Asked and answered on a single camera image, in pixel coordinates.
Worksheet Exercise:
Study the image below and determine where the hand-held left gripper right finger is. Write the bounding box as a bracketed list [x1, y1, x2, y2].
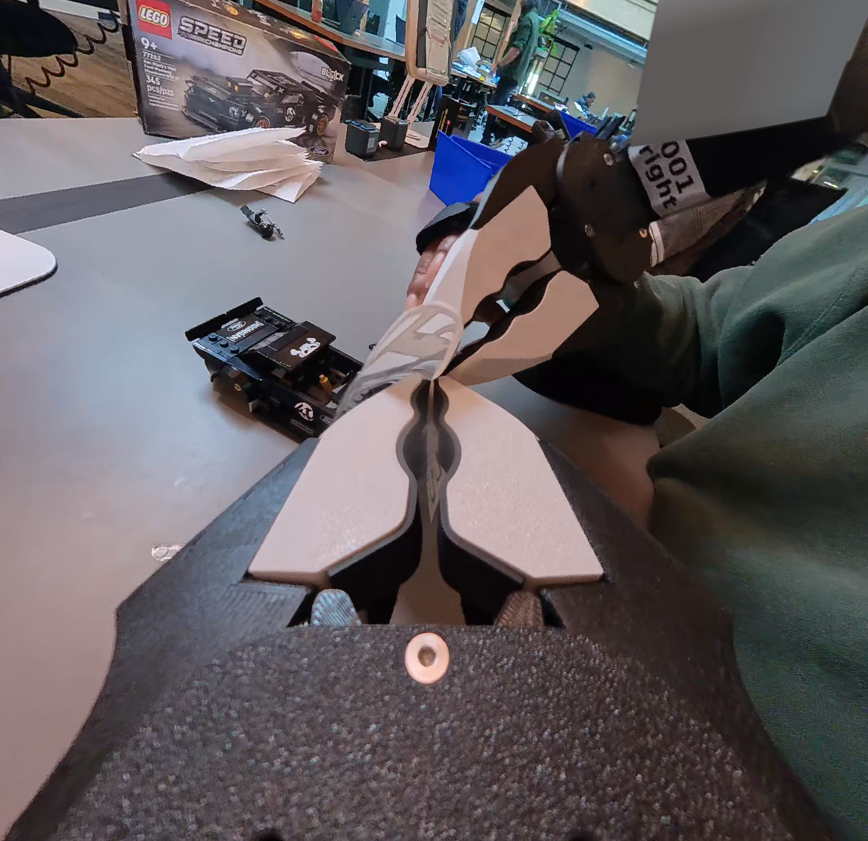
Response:
[434, 378, 606, 625]

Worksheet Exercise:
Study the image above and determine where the black lego car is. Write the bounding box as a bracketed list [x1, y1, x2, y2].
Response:
[184, 297, 365, 443]

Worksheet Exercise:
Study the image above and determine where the person's right hand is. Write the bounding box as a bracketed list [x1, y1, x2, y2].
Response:
[406, 234, 465, 313]

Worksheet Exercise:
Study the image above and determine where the black office chair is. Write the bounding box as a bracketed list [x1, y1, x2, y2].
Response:
[0, 0, 126, 119]

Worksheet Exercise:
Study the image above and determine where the black carton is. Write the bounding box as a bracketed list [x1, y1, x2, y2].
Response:
[437, 95, 476, 137]

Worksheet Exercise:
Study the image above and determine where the blue plastic bin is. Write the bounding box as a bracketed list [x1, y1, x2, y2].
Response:
[429, 130, 519, 206]

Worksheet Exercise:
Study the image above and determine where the white mat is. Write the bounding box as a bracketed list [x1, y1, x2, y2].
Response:
[0, 229, 58, 297]

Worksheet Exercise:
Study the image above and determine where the lego set box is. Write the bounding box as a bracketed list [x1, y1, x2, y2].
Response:
[124, 0, 354, 162]

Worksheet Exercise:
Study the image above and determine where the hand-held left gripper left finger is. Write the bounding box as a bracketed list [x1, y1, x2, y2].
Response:
[247, 378, 435, 625]

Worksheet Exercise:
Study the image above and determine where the wooden desk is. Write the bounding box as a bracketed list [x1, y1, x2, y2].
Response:
[241, 0, 408, 62]

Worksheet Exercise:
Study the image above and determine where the person's right forearm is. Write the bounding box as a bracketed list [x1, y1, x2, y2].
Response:
[634, 203, 868, 418]

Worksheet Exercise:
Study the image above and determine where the green sweatshirt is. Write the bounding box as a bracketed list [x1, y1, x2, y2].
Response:
[647, 353, 868, 841]

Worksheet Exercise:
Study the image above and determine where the white paper bags stack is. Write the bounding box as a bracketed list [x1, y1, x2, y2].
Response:
[134, 128, 325, 203]

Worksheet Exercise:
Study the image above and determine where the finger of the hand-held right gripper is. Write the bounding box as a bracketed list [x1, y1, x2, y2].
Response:
[406, 176, 562, 326]
[439, 268, 602, 387]

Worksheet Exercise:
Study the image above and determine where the white sticker sheet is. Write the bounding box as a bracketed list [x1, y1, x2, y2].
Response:
[334, 302, 467, 516]

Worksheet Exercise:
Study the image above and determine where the small black lego piece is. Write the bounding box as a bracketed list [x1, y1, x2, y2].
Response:
[239, 205, 286, 240]

